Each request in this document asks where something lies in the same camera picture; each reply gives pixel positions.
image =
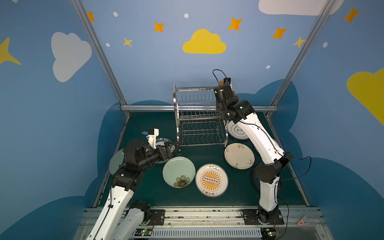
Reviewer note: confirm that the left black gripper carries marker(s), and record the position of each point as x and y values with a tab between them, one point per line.
165	151

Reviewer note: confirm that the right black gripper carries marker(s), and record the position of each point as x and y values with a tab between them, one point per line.
222	98

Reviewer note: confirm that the plain pale green plate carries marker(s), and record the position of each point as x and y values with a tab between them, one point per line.
116	161

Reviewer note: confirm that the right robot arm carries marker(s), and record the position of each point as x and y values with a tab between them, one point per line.
273	156

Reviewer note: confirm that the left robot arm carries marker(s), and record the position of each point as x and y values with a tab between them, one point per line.
125	181

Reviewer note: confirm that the stainless steel dish rack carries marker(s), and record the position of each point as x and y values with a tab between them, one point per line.
198	121

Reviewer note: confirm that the white plate dark lettered rim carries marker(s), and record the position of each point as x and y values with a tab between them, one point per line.
162	141

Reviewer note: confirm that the light green flower plate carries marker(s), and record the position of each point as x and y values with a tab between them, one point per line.
179	172

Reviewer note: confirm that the white plate grey emblem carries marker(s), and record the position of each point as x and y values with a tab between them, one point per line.
236	132

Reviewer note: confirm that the orange sunburst plate front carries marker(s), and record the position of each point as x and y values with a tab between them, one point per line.
212	180

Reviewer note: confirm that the cream floral plate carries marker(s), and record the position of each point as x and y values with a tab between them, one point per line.
239	156

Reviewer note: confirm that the dark navy plate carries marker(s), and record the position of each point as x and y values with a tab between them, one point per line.
255	179

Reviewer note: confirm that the left controller board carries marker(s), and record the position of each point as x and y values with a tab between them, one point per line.
143	233

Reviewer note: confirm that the controller board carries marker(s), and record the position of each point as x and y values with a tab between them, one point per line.
143	233
269	234

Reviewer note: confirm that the right controller board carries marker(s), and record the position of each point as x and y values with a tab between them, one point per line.
269	234

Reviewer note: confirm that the pink clothes peg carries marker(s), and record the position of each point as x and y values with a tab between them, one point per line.
302	222

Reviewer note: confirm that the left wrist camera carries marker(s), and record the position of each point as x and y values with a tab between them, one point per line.
151	135

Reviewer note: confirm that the rear aluminium frame bar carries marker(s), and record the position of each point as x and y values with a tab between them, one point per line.
155	108

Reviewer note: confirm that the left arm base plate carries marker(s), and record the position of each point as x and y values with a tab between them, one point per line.
154	217

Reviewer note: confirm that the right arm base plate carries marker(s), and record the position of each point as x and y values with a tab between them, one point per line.
261	217

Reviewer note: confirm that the right aluminium frame post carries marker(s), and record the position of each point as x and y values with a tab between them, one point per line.
304	50

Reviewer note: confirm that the aluminium frame post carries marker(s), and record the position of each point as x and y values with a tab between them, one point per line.
87	24
304	50

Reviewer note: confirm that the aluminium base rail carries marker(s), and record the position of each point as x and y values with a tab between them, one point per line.
226	223

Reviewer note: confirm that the left aluminium frame post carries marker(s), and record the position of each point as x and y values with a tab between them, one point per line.
87	24

